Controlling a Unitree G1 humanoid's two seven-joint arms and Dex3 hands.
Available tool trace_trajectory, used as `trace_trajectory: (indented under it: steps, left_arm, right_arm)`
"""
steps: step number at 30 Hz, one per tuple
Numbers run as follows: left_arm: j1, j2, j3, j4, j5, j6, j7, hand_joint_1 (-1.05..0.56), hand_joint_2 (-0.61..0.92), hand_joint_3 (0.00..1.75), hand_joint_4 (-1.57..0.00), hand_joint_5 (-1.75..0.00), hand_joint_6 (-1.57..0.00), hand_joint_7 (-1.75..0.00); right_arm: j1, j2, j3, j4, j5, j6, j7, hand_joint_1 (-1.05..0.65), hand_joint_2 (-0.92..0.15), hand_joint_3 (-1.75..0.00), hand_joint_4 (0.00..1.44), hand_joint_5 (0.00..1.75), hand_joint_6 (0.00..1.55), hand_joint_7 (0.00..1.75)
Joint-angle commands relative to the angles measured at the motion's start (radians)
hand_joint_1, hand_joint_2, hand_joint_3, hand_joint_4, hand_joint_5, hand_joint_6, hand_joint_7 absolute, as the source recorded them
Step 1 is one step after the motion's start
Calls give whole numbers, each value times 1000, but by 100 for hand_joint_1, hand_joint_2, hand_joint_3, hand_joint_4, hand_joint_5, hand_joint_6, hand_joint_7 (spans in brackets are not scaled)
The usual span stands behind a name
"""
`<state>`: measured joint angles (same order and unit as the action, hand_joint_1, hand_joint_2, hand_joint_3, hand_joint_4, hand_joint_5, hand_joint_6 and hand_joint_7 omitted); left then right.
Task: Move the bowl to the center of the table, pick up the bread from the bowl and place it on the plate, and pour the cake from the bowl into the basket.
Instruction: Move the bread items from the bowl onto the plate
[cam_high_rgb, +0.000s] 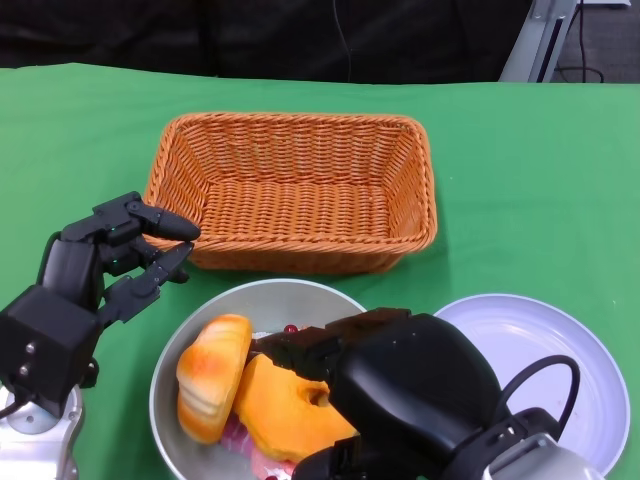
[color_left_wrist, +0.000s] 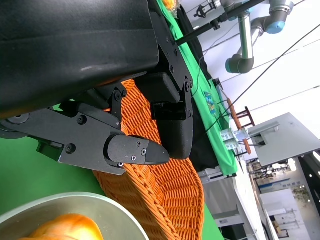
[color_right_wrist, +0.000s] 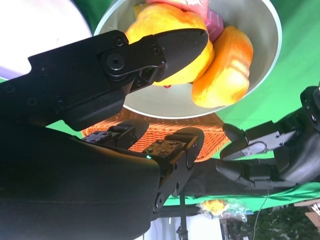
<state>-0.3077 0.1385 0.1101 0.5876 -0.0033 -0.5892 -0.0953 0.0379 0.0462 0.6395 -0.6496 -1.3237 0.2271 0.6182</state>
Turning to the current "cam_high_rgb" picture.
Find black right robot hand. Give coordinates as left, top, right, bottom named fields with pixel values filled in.
left=252, top=307, right=509, bottom=480

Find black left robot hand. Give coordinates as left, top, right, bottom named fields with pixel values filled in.
left=37, top=191, right=202, bottom=327

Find orange ring donut bread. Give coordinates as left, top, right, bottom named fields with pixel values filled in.
left=234, top=353, right=359, bottom=464

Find grey-green round bowl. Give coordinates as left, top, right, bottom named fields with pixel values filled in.
left=148, top=278, right=371, bottom=480

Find pale lavender round plate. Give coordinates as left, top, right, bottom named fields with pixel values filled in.
left=432, top=293, right=631, bottom=474

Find salmon pink cake slice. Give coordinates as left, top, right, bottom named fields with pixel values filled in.
left=249, top=444, right=301, bottom=480

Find golden sliced loaf bread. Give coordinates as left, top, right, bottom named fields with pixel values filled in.
left=176, top=313, right=254, bottom=445

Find pink striped cake slice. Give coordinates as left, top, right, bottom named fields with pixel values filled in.
left=219, top=419, right=256, bottom=451

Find orange wicker basket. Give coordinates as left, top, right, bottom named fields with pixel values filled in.
left=143, top=112, right=439, bottom=275

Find green tablecloth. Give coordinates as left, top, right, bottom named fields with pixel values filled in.
left=0, top=62, right=640, bottom=480

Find black backdrop cloth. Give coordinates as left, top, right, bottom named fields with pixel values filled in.
left=0, top=0, right=534, bottom=84

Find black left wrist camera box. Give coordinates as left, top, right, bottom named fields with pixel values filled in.
left=0, top=284, right=101, bottom=419

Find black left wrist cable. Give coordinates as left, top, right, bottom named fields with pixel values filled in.
left=0, top=394, right=37, bottom=422

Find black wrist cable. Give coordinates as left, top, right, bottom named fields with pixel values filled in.
left=492, top=354, right=582, bottom=441
left=0, top=394, right=37, bottom=422

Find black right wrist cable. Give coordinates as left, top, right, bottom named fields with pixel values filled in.
left=492, top=354, right=582, bottom=441

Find thin black hanging cable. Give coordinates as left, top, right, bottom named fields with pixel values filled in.
left=332, top=0, right=356, bottom=81

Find grey aluminium frame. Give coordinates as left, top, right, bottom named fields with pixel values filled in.
left=499, top=0, right=631, bottom=84

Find black floor cable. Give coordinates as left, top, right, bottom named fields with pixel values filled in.
left=554, top=0, right=606, bottom=84

